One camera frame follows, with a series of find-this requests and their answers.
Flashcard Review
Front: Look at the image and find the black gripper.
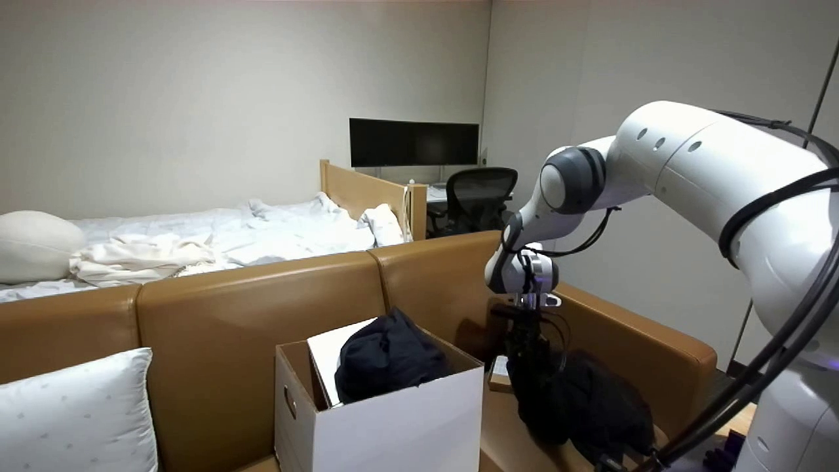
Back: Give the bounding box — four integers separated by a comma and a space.
507, 305, 557, 351

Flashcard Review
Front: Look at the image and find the black cloth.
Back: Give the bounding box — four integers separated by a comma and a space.
506, 338, 657, 466

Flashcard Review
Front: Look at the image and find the dark navy cloth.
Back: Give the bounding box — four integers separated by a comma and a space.
333, 309, 456, 407

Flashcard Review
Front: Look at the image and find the white cardboard box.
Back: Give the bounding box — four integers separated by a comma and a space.
271, 315, 485, 472

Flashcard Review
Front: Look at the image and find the tan leather couch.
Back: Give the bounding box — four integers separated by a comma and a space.
0, 228, 717, 472

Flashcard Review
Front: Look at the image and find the black office chair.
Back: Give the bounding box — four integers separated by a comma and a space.
427, 165, 519, 238

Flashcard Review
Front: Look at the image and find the black monitor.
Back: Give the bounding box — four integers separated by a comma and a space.
347, 115, 483, 167

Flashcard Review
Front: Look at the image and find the light wooden stool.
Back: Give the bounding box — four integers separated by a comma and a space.
721, 401, 758, 441

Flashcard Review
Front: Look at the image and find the small purple object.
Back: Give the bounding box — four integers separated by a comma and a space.
701, 429, 743, 472

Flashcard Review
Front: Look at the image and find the white bed sheet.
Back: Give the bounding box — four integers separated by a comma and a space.
0, 191, 409, 305

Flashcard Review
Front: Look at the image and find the crumpled cream blanket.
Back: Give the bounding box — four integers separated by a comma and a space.
64, 233, 220, 287

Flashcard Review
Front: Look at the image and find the white dotted cushion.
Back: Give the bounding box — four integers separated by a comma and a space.
0, 347, 161, 472

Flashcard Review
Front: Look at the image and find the round cream pillow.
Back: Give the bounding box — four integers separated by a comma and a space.
0, 208, 89, 287

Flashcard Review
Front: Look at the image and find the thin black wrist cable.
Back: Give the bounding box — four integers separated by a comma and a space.
521, 204, 623, 260

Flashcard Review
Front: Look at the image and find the thick black cable bundle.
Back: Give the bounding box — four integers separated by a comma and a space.
645, 113, 839, 472

